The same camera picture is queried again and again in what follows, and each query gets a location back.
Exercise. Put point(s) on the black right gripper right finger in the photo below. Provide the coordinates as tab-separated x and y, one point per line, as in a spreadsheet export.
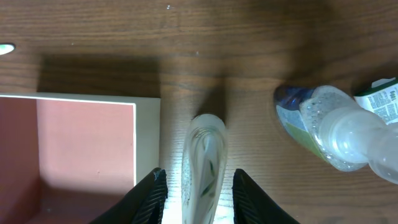
253	206

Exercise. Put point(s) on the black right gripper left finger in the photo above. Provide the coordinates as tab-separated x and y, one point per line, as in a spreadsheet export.
143	204

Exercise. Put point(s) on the white lotion tube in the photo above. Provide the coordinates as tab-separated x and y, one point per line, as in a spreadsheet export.
204	159

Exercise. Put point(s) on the clear hand sanitizer bottle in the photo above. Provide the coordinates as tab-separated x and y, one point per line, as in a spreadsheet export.
328	122

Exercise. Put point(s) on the green white soap box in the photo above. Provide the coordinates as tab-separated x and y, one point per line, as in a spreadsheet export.
380	98

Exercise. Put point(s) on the white box with pink interior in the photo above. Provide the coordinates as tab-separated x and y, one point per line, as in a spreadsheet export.
67	158

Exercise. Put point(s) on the green white toothbrush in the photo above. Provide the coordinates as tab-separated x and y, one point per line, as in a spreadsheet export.
6	48

